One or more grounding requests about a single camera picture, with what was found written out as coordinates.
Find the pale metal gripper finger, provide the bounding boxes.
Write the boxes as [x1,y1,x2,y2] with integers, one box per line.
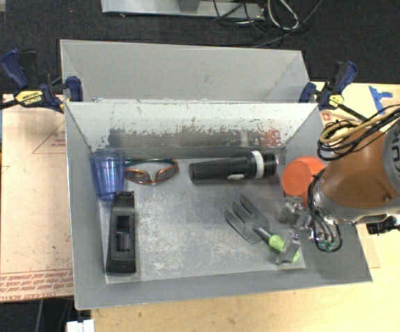
[277,197,307,223]
[275,232,302,266]

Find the orange cup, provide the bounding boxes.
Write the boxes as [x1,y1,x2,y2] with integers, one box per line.
[281,156,327,207]

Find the grey metal bin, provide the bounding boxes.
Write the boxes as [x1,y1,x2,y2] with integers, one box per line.
[60,39,374,311]

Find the brown sunglasses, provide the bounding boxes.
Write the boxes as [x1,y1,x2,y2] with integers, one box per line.
[123,157,180,186]

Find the black stapler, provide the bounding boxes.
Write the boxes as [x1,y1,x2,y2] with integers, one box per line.
[104,190,139,275]

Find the blue plastic cup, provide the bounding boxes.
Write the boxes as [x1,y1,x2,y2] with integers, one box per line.
[89,148,127,202]

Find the brown cardboard board, red print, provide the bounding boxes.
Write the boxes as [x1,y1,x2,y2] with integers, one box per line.
[0,93,381,304]

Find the grey garden fork, green handle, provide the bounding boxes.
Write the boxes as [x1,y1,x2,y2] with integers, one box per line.
[224,194,302,264]

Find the black cylinder on white bracket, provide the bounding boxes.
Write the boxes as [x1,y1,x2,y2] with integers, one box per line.
[365,214,400,235]

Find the black flashlight with white ring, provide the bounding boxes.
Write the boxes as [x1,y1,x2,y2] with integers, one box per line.
[188,150,279,185]

